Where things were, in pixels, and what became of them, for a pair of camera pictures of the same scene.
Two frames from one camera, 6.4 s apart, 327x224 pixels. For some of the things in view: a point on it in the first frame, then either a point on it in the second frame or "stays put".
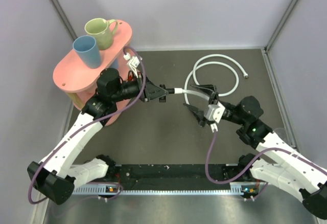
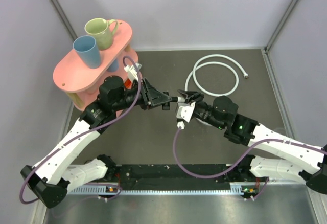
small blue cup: x=115 y=64 stays put
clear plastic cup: x=281 y=133 stays put
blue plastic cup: x=86 y=47 stays put
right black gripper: x=210 y=91 → x=188 y=93
